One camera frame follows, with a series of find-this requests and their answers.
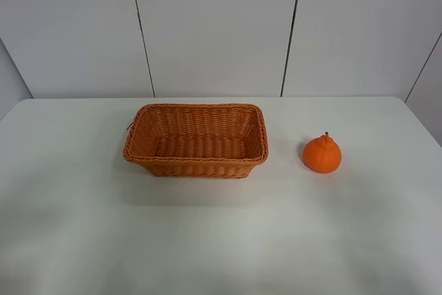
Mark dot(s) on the orange wicker basket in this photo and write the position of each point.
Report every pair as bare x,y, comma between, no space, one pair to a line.
198,140

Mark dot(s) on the orange fruit with stem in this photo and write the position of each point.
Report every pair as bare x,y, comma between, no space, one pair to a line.
322,154

